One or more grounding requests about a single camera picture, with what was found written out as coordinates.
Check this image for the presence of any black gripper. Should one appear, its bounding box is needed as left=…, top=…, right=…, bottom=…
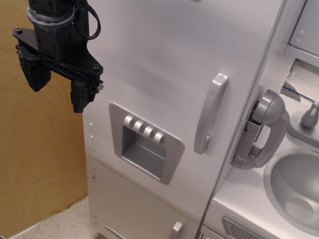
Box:
left=13, top=26, right=103, bottom=113

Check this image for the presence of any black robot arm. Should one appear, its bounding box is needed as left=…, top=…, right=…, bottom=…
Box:
left=13, top=0, right=104, bottom=113

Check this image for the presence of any plywood board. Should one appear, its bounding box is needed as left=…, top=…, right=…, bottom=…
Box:
left=0, top=0, right=87, bottom=238

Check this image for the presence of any grey ice dispenser panel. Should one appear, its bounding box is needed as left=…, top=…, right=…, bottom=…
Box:
left=108, top=103, right=185, bottom=185

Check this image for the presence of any metal door hinge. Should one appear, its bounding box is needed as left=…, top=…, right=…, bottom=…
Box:
left=196, top=232, right=203, bottom=239

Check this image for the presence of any grey toy telephone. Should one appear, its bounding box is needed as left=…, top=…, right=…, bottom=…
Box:
left=231, top=89, right=290, bottom=170

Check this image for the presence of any grey faucet knob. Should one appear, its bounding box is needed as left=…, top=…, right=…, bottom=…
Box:
left=301, top=101, right=319, bottom=128

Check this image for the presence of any grey sink basin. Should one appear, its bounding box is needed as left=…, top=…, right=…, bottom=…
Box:
left=263, top=148, right=319, bottom=237

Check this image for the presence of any grey faucet base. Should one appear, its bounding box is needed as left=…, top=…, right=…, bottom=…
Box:
left=284, top=109, right=319, bottom=155

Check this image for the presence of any blue cable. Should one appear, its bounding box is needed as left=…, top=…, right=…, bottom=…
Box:
left=279, top=85, right=319, bottom=115

